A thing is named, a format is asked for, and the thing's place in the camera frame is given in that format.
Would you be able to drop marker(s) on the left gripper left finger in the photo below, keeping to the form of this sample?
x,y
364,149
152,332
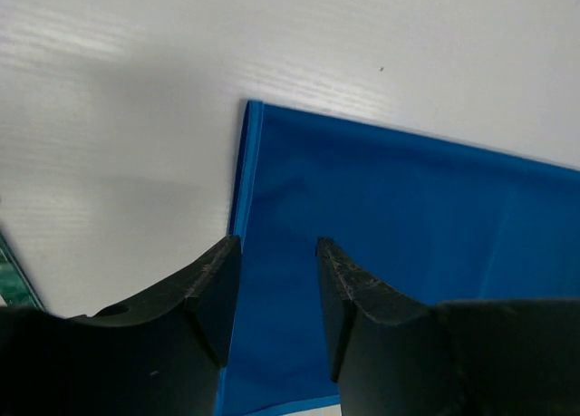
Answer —
x,y
159,352

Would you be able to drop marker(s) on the blue cloth napkin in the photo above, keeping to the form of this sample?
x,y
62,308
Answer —
x,y
435,219

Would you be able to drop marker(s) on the green handled knife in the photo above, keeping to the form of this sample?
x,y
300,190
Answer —
x,y
16,288

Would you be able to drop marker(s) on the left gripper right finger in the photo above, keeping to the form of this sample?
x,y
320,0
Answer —
x,y
390,354

